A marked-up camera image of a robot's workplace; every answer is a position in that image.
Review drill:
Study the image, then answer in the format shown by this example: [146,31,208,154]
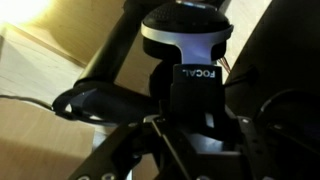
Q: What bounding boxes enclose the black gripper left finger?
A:
[68,114,191,180]

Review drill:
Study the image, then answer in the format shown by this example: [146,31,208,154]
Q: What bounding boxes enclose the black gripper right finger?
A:
[226,109,278,180]

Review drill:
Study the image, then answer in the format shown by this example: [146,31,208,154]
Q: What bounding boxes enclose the black silver Focal headphones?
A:
[140,0,234,141]

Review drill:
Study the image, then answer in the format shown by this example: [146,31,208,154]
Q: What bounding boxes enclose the black curved computer monitor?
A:
[223,0,320,180]

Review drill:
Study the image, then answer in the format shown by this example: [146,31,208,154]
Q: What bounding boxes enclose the thin black desk cable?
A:
[0,94,56,113]

